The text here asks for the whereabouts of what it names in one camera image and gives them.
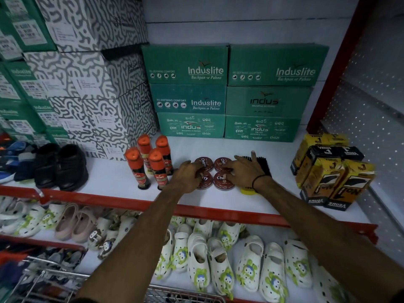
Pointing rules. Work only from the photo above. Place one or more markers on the person's left hand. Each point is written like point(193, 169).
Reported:
point(184, 179)

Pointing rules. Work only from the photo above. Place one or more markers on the person's right hand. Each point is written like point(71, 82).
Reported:
point(247, 173)

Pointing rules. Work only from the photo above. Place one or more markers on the person's right little finger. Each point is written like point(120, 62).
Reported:
point(254, 156)

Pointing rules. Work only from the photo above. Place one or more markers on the person's left fingers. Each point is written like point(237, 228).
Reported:
point(195, 167)

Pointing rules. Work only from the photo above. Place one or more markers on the person's right thumb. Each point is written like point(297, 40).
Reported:
point(231, 179)

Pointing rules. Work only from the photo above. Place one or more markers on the dark red shoe polish tin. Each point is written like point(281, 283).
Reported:
point(220, 162)
point(221, 183)
point(205, 162)
point(205, 181)

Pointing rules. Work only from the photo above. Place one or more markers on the person's right forearm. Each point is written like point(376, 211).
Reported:
point(322, 242)

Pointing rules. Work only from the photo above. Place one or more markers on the person's left forearm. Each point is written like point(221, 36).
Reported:
point(132, 249)

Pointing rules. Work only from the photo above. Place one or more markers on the black shoe brush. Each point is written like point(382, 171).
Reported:
point(263, 164)

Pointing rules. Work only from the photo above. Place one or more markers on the yellow round lid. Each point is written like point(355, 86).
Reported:
point(247, 191)

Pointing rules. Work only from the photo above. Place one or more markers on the black wrist band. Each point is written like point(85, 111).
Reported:
point(258, 179)

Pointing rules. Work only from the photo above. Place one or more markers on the orange-capped liquid polish bottle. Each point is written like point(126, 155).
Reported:
point(158, 170)
point(165, 153)
point(145, 151)
point(137, 168)

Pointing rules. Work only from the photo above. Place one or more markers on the yellow black brush box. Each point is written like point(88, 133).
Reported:
point(315, 140)
point(322, 181)
point(352, 189)
point(334, 152)

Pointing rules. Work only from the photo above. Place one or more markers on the stack of green shoe boxes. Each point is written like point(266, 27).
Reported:
point(22, 91)
point(233, 91)

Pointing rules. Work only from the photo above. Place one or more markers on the row of white printed clogs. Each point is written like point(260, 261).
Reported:
point(221, 258)

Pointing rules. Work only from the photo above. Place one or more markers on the white perforated shelf panel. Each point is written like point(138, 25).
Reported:
point(369, 123)

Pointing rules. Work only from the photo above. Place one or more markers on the black shoe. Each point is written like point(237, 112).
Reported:
point(46, 165)
point(72, 168)

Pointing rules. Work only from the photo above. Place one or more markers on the pink clog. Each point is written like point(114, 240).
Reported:
point(67, 221)
point(83, 224)

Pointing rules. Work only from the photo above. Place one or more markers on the stack of grey patterned boxes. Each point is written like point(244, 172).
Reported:
point(101, 78)

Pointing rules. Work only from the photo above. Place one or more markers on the blue grey sandal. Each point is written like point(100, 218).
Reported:
point(23, 164)
point(8, 160)

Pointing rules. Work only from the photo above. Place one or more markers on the red shelf upright post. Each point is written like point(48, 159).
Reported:
point(341, 63)

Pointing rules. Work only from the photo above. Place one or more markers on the short red shelf rail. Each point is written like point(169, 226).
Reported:
point(41, 242)

